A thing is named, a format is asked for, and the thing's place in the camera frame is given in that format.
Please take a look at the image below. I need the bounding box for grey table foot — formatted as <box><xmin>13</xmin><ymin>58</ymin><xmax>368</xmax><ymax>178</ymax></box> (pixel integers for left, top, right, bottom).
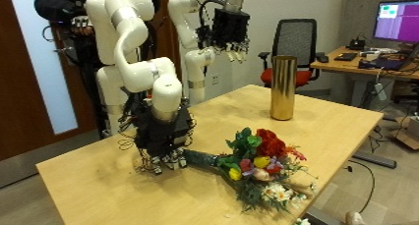
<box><xmin>350</xmin><ymin>151</ymin><xmax>397</xmax><ymax>170</ymax></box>
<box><xmin>302</xmin><ymin>206</ymin><xmax>345</xmax><ymax>225</ymax></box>

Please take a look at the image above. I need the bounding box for colourful artificial flower bouquet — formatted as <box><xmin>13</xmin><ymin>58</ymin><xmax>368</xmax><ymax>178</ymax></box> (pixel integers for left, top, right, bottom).
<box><xmin>181</xmin><ymin>126</ymin><xmax>317</xmax><ymax>225</ymax></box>

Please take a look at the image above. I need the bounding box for wooden office desk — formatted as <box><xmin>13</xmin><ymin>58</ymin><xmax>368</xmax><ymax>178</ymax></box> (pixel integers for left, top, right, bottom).
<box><xmin>310</xmin><ymin>46</ymin><xmax>419</xmax><ymax>110</ymax></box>

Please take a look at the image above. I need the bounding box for cardboard box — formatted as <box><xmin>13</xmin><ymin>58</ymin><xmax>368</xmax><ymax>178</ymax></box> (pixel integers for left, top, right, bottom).
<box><xmin>388</xmin><ymin>116</ymin><xmax>419</xmax><ymax>150</ymax></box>

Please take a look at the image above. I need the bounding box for operator in black clothes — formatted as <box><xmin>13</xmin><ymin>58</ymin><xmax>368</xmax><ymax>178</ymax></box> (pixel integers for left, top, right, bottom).
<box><xmin>33</xmin><ymin>0</ymin><xmax>161</xmax><ymax>136</ymax></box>

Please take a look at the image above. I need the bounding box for black mesh red seat chair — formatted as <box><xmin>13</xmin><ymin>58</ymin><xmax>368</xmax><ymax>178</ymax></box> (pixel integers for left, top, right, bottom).
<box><xmin>257</xmin><ymin>18</ymin><xmax>325</xmax><ymax>88</ymax></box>

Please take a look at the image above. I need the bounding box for computer monitor purple screen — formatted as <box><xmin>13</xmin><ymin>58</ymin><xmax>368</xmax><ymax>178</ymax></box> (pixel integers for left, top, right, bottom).
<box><xmin>372</xmin><ymin>0</ymin><xmax>419</xmax><ymax>44</ymax></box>

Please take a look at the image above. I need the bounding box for black floor cable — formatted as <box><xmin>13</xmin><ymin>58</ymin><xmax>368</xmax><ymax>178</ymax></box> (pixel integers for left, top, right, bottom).
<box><xmin>342</xmin><ymin>159</ymin><xmax>377</xmax><ymax>216</ymax></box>

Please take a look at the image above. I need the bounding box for brown door with frosted glass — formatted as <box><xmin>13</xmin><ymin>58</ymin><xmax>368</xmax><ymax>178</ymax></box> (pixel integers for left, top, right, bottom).
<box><xmin>0</xmin><ymin>0</ymin><xmax>100</xmax><ymax>162</ymax></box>

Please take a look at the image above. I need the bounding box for silver door handle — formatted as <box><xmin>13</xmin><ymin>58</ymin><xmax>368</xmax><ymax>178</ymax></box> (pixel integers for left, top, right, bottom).
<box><xmin>40</xmin><ymin>25</ymin><xmax>66</xmax><ymax>55</ymax></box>

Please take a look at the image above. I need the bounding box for black keyboard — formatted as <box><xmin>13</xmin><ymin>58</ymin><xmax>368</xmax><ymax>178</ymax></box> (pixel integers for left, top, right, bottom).
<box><xmin>332</xmin><ymin>52</ymin><xmax>358</xmax><ymax>62</ymax></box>

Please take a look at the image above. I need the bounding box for operator tracking glove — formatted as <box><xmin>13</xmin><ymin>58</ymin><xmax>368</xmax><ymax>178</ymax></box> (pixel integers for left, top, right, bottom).
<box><xmin>69</xmin><ymin>15</ymin><xmax>96</xmax><ymax>36</ymax></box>

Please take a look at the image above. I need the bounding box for tall gold cylinder vase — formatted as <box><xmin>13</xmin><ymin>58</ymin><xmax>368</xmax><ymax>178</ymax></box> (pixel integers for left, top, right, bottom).
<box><xmin>269</xmin><ymin>55</ymin><xmax>298</xmax><ymax>122</ymax></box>

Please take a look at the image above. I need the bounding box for black desk phone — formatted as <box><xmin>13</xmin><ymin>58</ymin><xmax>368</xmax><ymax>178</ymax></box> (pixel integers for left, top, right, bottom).
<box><xmin>348</xmin><ymin>37</ymin><xmax>366</xmax><ymax>51</ymax></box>

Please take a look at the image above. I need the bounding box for left hand cable bundle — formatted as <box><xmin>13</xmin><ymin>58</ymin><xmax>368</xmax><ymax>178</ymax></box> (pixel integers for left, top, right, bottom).
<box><xmin>196</xmin><ymin>0</ymin><xmax>229</xmax><ymax>40</ymax></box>

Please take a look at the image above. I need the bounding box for white power adapter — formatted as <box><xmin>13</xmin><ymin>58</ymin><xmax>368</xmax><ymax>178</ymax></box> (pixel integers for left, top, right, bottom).
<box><xmin>373</xmin><ymin>82</ymin><xmax>388</xmax><ymax>102</ymax></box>

